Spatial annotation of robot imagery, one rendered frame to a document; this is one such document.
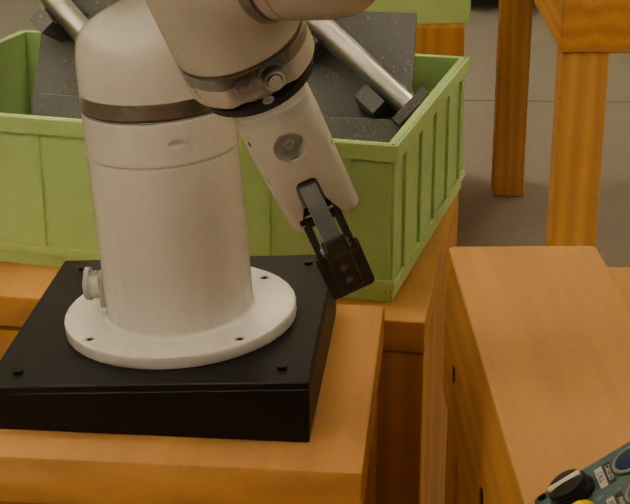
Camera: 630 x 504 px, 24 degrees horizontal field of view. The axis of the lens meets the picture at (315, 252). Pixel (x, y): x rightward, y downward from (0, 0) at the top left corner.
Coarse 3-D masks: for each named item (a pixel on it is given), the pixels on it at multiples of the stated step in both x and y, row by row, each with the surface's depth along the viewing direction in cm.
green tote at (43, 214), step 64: (0, 64) 190; (448, 64) 182; (0, 128) 156; (64, 128) 154; (448, 128) 172; (0, 192) 159; (64, 192) 157; (256, 192) 151; (384, 192) 147; (448, 192) 177; (0, 256) 162; (64, 256) 159; (384, 256) 149
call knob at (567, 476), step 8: (568, 472) 87; (576, 472) 86; (584, 472) 87; (560, 480) 87; (568, 480) 86; (576, 480) 86; (584, 480) 86; (552, 488) 87; (560, 488) 86; (568, 488) 86; (576, 488) 86; (584, 488) 86; (552, 496) 86; (560, 496) 86; (568, 496) 86; (576, 496) 86
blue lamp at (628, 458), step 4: (628, 448) 87; (624, 452) 87; (628, 452) 86; (620, 456) 87; (624, 456) 86; (628, 456) 86; (616, 460) 87; (620, 460) 86; (624, 460) 86; (628, 460) 86; (616, 464) 86; (620, 464) 86; (624, 464) 86; (628, 464) 85; (620, 468) 86; (624, 468) 86; (628, 468) 85
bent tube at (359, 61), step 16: (320, 32) 168; (336, 32) 167; (336, 48) 167; (352, 48) 167; (352, 64) 167; (368, 64) 166; (368, 80) 167; (384, 80) 166; (384, 96) 166; (400, 96) 165
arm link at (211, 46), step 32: (160, 0) 84; (192, 0) 83; (224, 0) 82; (192, 32) 85; (224, 32) 84; (256, 32) 85; (288, 32) 87; (192, 64) 87; (224, 64) 86; (256, 64) 86
